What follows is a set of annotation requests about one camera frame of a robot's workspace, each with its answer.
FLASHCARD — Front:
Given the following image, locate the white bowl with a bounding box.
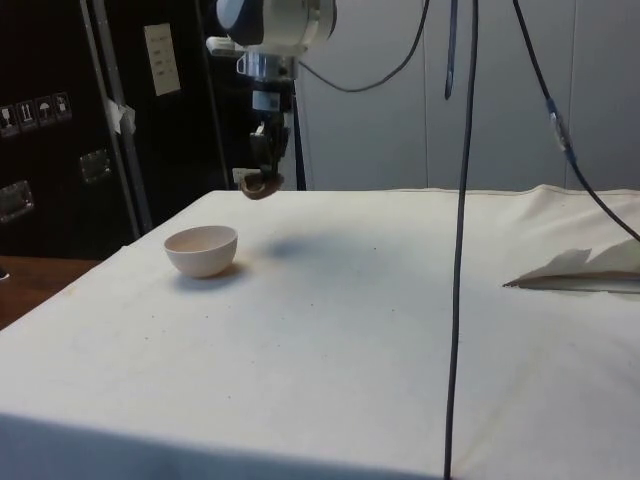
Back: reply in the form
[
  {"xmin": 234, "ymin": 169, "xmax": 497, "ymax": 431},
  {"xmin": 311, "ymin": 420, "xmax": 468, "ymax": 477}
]
[{"xmin": 163, "ymin": 225, "xmax": 239, "ymax": 279}]

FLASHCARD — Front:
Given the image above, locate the pale locker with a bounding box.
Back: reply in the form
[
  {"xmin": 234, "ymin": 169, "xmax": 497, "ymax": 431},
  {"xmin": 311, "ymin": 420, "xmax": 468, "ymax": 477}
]
[
  {"xmin": 298, "ymin": 0, "xmax": 427, "ymax": 192},
  {"xmin": 424, "ymin": 0, "xmax": 577, "ymax": 192}
]

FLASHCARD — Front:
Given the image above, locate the black cable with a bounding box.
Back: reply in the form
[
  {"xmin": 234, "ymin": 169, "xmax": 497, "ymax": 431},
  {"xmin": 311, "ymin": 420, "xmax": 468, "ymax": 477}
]
[
  {"xmin": 442, "ymin": 0, "xmax": 481, "ymax": 479},
  {"xmin": 512, "ymin": 0, "xmax": 640, "ymax": 242},
  {"xmin": 298, "ymin": 0, "xmax": 432, "ymax": 95}
]

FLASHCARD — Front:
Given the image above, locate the black cabinet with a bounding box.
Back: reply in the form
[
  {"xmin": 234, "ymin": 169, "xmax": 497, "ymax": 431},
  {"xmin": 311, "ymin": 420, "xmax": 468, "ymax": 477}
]
[{"xmin": 0, "ymin": 0, "xmax": 306, "ymax": 261}]

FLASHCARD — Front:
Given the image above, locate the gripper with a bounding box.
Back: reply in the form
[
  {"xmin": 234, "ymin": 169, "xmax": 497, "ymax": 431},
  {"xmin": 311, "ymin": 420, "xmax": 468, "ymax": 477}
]
[{"xmin": 249, "ymin": 78, "xmax": 297, "ymax": 182}]

